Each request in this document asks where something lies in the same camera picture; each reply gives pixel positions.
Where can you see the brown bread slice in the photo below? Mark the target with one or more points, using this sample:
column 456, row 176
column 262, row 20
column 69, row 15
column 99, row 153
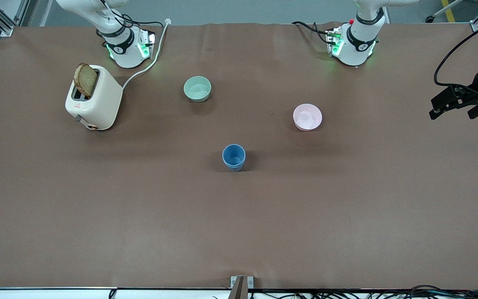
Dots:
column 85, row 81

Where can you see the black caster wheel leg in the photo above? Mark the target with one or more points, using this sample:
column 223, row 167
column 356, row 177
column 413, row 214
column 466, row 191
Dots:
column 430, row 18

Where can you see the metal bracket with brown post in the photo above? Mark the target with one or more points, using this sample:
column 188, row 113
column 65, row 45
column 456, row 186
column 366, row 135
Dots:
column 242, row 286

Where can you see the blue plastic cup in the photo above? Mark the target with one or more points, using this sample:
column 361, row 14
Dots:
column 234, row 155
column 234, row 168

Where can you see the brown table cover sheet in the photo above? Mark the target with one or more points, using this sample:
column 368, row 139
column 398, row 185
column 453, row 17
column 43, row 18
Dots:
column 239, row 216

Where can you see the pink bowl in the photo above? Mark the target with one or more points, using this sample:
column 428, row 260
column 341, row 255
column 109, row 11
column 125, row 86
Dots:
column 307, row 117

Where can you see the white table edge rail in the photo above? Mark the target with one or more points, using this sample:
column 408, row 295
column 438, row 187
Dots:
column 56, row 293

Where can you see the cream white toaster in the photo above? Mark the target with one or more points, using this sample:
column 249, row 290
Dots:
column 102, row 104

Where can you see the mint green bowl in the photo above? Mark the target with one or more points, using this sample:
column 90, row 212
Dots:
column 197, row 89

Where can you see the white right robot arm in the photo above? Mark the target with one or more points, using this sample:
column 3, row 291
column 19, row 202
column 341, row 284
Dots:
column 127, row 54

